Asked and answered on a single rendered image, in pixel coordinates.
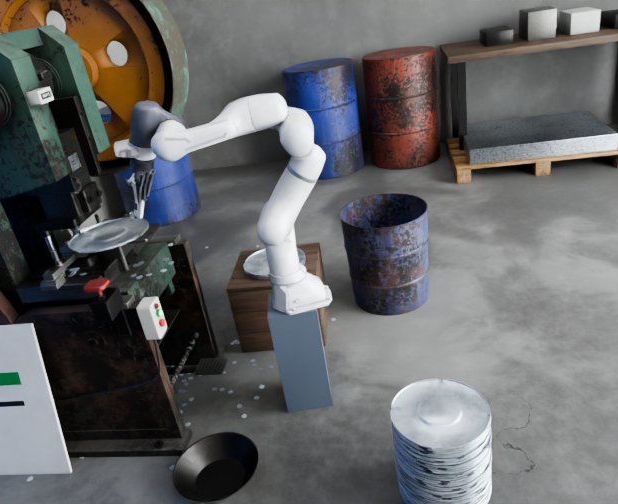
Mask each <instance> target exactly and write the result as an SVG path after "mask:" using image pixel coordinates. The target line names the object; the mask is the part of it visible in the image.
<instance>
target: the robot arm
mask: <svg viewBox="0 0 618 504"><path fill-rule="evenodd" d="M129 128H130V133H131V134H130V137H129V139H126V140H122V141H117V142H115V143H114V152H115V155H116V156H117V157H126V158H130V166H131V168H132V173H131V178H130V179H129V180H128V179H126V181H125V182H126V184H127V187H128V193H129V200H130V201H132V202H134V216H135V217H137V218H139V219H141V218H143V210H144V200H145V201H147V200H148V199H147V198H146V197H148V196H149V194H150V190H151V185H152V181H153V177H154V175H155V172H156V170H154V169H153V167H154V158H155V157H156V156H158V157H159V158H160V159H161V160H164V161H171V162H174V161H177V160H179V159H180V158H182V157H183V156H184V155H186V154H187V153H189V152H191V151H195V150H198V149H201V148H204V147H207V146H210V145H213V144H216V143H219V142H222V141H225V140H228V139H231V138H234V137H238V136H242V135H246V134H250V133H254V132H257V131H261V130H265V129H268V128H270V129H276V130H278V131H279V135H280V142H281V144H282V146H283V147H284V149H285V150H286V151H287V152H288V153H289V154H290V155H291V156H292V157H291V159H290V161H289V163H288V165H287V166H286V168H285V170H284V172H283V174H282V176H281V177H280V179H279V181H278V183H277V185H276V187H275V189H274V191H273V193H272V195H271V197H270V199H269V201H267V202H266V203H265V205H264V207H263V209H262V211H261V214H260V218H259V221H258V224H257V231H258V235H259V238H260V240H261V241H262V242H263V243H264V244H265V248H266V255H267V260H268V265H269V277H270V282H271V285H272V295H273V301H272V302H273V308H274V309H276V310H278V311H281V312H285V313H287V314H289V315H293V314H297V313H301V312H304V311H308V310H312V309H316V308H320V307H323V306H327V305H329V303H330V302H331V301H332V296H331V291H330V289H329V288H328V286H325V285H323V283H322V281H321V280H320V278H319V277H317V276H314V275H312V274H310V273H307V272H306V268H305V266H303V265H301V264H299V260H298V254H297V249H296V240H295V230H294V222H295V220H296V218H297V216H298V214H299V212H300V210H301V208H302V206H303V204H304V202H305V200H306V199H307V197H308V195H309V194H310V192H311V190H312V188H313V187H314V185H315V183H316V181H317V179H318V177H319V175H320V173H321V171H322V168H323V165H324V162H325V159H326V158H325V153H324V152H323V151H322V149H321V148H320V147H319V146H318V145H315V144H314V127H313V123H312V119H311V118H310V117H309V115H308V114H307V112H306V111H304V110H302V109H298V108H293V107H288V106H287V105H286V102H285V100H284V99H283V97H282V96H280V95H279V94H278V93H273V94H257V95H252V96H247V97H243V98H240V99H238V100H235V101H233V102H230V103H229V104H228V105H227V106H226V107H225V108H224V110H223V111H222V112H221V113H220V115H219V116H218V117H217V118H216V119H215V120H213V121H212V122H210V123H209V124H205V125H201V126H198V127H194V128H190V129H189V126H188V124H187V122H186V121H185V120H184V119H183V118H182V117H180V116H178V115H174V114H172V113H169V112H167V111H165V110H164V109H163V108H162V107H161V106H160V105H159V104H157V103H156V102H154V101H149V100H146V101H140V102H138V103H136V104H135V105H134V106H133V108H132V111H131V118H130V126H129Z"/></svg>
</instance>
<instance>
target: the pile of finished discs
mask: <svg viewBox="0 0 618 504"><path fill-rule="evenodd" d="M296 249H297V254H298V260H299V264H301V265H303V266H304V264H305V262H306V257H305V253H304V252H303V251H302V250H301V249H299V248H297V247H296ZM243 267H244V270H245V273H246V274H247V275H248V276H249V277H251V278H254V279H259V280H270V277H269V265H268V260H267V255H266V248H265V249H262V250H260V251H257V252H255V253H253V254H252V255H250V256H249V257H248V258H247V259H246V260H245V264H243Z"/></svg>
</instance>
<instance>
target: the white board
mask: <svg viewBox="0 0 618 504"><path fill-rule="evenodd" d="M71 472H72V467H71V464H70V460H69V456H68V452H67V449H66V445H65V441H64V437H63V434H62V430H61V426H60V423H59V419H58V415H57V411H56V408H55V404H54V400H53V396H52V393H51V389H50V385H49V381H48V378H47V374H46V370H45V367H44V363H43V359H42V355H41V352H40V348H39V344H38V340H37V337H36V333H35V329H34V326H33V323H26V324H12V325H0V475H22V474H64V473H71Z"/></svg>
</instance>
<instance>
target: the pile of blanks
mask: <svg viewBox="0 0 618 504"><path fill-rule="evenodd" d="M390 420H391V419H390ZM391 430H392V435H393V442H394V453H395V465H396V472H397V479H398V484H399V485H398V487H399V491H400V494H401V497H402V499H403V500H404V502H405V503H406V504H487V503H488V501H489V499H490V496H491V491H492V480H491V460H492V449H491V439H492V429H491V419H490V424H489V426H488V428H487V430H486V431H485V433H484V434H483V435H482V436H481V437H480V438H479V439H478V440H476V441H475V442H473V443H471V444H469V445H467V446H464V447H461V448H457V449H450V450H438V448H437V447H435V449H429V448H425V447H421V446H419V445H416V444H414V443H412V442H410V441H408V440H407V439H405V438H404V437H403V436H402V435H401V434H400V433H399V432H398V431H397V430H396V428H395V427H394V425H393V423H392V420H391Z"/></svg>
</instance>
